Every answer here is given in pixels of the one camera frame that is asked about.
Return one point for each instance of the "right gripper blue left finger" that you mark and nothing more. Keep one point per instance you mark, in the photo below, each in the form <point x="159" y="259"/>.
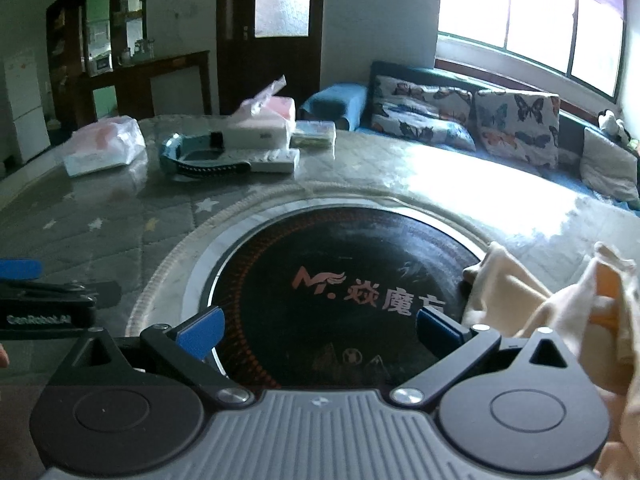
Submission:
<point x="180" y="353"/>

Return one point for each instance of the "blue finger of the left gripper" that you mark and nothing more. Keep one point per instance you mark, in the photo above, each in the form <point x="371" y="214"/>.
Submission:
<point x="104" y="294"/>
<point x="20" y="269"/>

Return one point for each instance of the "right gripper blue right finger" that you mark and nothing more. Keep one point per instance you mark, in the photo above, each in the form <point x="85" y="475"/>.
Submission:
<point x="459" y="350"/>

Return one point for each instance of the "cream knit sweater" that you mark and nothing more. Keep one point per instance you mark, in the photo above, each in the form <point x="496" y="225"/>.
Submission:
<point x="597" y="318"/>

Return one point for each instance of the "grey quilted star table cover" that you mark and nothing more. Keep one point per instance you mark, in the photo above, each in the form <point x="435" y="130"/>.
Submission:
<point x="90" y="407"/>

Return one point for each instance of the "black round induction cooktop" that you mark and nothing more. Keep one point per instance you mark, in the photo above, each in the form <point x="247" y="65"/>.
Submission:
<point x="327" y="297"/>

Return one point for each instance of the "white refrigerator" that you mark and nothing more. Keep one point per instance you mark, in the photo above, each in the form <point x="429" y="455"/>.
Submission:
<point x="23" y="90"/>

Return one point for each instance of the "white plastic bag with pink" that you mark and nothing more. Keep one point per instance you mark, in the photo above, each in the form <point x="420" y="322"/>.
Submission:
<point x="109" y="143"/>

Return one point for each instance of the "teal handheld gripper device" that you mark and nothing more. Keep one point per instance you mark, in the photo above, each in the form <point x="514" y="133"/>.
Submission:
<point x="199" y="157"/>

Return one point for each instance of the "dark wooden side counter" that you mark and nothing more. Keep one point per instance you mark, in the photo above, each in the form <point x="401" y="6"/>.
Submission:
<point x="176" y="85"/>

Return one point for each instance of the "white flat box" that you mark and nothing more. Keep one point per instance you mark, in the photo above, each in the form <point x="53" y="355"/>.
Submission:
<point x="279" y="161"/>

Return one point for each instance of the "left butterfly print pillow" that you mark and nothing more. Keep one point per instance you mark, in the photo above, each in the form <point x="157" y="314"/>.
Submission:
<point x="425" y="114"/>

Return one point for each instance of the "butterfly print pillow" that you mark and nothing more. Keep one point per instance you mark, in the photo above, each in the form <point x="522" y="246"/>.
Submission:
<point x="425" y="114"/>
<point x="520" y="125"/>

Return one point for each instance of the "right butterfly print pillow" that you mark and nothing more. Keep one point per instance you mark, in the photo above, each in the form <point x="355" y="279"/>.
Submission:
<point x="520" y="125"/>

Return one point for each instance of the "pink white tissue pack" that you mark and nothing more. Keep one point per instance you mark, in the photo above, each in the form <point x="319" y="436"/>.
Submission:
<point x="264" y="122"/>

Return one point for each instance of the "grey plain cushion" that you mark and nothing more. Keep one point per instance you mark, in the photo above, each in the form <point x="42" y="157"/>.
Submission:
<point x="608" y="169"/>

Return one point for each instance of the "dark wooden cabinet shelf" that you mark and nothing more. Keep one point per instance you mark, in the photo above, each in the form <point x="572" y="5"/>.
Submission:
<point x="87" y="39"/>

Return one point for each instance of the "green stacked small boxes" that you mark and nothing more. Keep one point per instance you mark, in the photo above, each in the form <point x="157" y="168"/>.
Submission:
<point x="318" y="133"/>

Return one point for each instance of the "blue sofa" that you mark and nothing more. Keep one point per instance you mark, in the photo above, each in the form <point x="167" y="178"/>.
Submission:
<point x="348" y="105"/>

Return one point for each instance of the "panda plush toy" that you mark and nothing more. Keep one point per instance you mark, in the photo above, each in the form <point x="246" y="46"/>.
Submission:
<point x="613" y="127"/>

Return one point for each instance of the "dark wooden door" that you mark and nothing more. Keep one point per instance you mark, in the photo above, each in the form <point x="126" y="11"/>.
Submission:
<point x="259" y="41"/>

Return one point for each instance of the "window with green frame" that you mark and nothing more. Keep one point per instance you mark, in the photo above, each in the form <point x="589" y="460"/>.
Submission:
<point x="581" y="39"/>

